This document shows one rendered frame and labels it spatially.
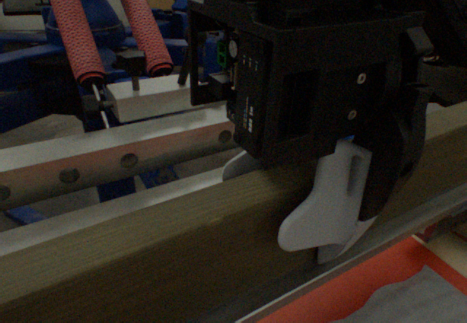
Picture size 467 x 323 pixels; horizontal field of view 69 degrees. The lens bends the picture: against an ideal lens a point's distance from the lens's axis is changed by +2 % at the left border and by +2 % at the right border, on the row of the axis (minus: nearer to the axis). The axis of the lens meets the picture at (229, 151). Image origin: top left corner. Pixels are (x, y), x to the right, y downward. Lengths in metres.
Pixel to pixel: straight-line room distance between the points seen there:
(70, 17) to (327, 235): 0.59
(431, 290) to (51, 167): 0.42
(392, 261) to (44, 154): 0.41
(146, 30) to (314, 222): 0.57
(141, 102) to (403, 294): 0.37
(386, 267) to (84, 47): 0.55
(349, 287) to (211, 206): 0.25
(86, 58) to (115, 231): 0.49
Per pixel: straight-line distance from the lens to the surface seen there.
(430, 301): 0.41
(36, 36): 1.07
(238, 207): 0.17
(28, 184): 0.43
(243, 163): 0.21
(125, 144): 0.42
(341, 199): 0.19
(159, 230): 0.16
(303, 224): 0.18
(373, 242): 0.26
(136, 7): 0.72
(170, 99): 0.48
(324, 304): 0.37
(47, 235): 0.40
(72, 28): 0.67
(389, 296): 0.39
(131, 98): 0.46
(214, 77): 0.17
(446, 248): 0.48
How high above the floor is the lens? 1.25
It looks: 32 degrees down
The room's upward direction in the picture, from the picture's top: 2 degrees clockwise
